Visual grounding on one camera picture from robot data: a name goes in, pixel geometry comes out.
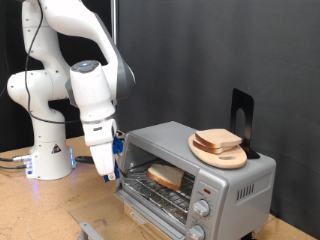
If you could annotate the dark grey backdrop panel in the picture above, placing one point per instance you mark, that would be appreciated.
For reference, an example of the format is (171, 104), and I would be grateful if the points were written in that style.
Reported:
(216, 50)

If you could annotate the wrist camera on blue mount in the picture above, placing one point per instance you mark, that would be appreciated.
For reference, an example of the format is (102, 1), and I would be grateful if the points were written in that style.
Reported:
(117, 145)

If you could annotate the black backdrop curtain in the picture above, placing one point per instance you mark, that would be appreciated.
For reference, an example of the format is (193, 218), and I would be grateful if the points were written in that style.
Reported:
(13, 133)

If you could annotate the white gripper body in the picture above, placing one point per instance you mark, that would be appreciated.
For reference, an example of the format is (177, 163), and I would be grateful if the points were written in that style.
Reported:
(100, 146)

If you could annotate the silver toaster oven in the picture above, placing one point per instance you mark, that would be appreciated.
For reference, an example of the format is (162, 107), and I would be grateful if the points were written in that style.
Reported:
(233, 186)

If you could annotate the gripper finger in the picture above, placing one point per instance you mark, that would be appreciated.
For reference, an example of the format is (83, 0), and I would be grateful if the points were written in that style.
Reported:
(111, 176)

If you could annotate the silver oven knob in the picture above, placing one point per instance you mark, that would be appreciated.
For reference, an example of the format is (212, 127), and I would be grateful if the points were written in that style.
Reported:
(196, 232)
(201, 207)

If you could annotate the metal spatula with blue block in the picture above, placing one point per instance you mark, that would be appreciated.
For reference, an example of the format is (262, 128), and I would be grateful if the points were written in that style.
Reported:
(85, 159)

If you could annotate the tan wooden bread slice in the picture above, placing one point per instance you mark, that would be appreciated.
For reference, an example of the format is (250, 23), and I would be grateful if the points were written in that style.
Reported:
(218, 137)

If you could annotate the black metal bookend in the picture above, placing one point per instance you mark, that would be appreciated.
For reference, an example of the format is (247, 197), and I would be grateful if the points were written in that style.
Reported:
(248, 106)

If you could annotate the round wooden plate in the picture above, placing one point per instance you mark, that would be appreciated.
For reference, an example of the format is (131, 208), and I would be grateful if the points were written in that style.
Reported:
(223, 160)

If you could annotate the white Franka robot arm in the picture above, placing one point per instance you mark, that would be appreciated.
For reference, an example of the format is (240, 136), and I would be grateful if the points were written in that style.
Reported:
(46, 133)

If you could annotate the vertical metal pole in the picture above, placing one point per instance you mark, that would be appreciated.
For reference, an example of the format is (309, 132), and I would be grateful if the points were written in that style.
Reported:
(114, 20)

